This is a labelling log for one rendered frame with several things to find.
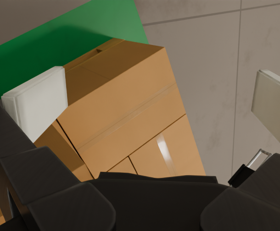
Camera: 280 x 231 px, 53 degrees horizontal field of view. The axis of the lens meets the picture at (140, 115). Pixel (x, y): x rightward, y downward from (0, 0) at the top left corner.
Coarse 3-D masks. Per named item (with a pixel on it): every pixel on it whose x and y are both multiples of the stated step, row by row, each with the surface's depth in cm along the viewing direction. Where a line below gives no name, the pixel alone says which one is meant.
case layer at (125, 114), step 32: (96, 64) 145; (128, 64) 129; (160, 64) 133; (96, 96) 120; (128, 96) 129; (160, 96) 139; (64, 128) 117; (96, 128) 125; (128, 128) 134; (160, 128) 145; (96, 160) 130; (128, 160) 140; (160, 160) 152; (192, 160) 166
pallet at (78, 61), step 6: (108, 42) 170; (114, 42) 165; (120, 42) 162; (96, 48) 169; (102, 48) 164; (108, 48) 160; (84, 54) 167; (90, 54) 168; (96, 54) 158; (78, 60) 165; (84, 60) 167; (66, 66) 162; (72, 66) 164; (66, 72) 151
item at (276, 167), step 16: (272, 160) 7; (256, 176) 6; (272, 176) 6; (224, 192) 5; (240, 192) 5; (256, 192) 6; (272, 192) 6; (208, 208) 5; (224, 208) 5; (240, 208) 5; (256, 208) 5; (272, 208) 5; (208, 224) 4; (224, 224) 4; (240, 224) 4; (256, 224) 4; (272, 224) 4
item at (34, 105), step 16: (32, 80) 15; (48, 80) 16; (64, 80) 19; (16, 96) 13; (32, 96) 14; (48, 96) 16; (64, 96) 19; (16, 112) 13; (32, 112) 14; (48, 112) 16; (32, 128) 14
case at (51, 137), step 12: (48, 132) 103; (36, 144) 98; (48, 144) 96; (60, 144) 93; (60, 156) 87; (72, 156) 85; (72, 168) 80; (84, 168) 81; (84, 180) 82; (0, 216) 72
